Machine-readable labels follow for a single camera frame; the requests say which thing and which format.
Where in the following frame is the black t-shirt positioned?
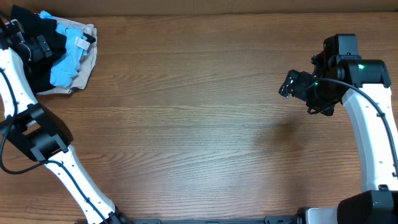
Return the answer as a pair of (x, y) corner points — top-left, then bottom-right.
(11, 5), (67, 94)

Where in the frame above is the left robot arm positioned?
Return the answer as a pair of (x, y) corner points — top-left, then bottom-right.
(1, 19), (130, 223)

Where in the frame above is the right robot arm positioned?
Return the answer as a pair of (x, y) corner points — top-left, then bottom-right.
(279, 34), (397, 223)

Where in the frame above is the light blue printed t-shirt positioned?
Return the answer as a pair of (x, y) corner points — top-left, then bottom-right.
(50, 19), (90, 88)

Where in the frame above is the black folded garment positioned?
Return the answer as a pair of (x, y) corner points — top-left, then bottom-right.
(83, 33), (96, 44)

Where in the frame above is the beige folded garment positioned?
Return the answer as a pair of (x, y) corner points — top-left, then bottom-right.
(37, 17), (98, 95)

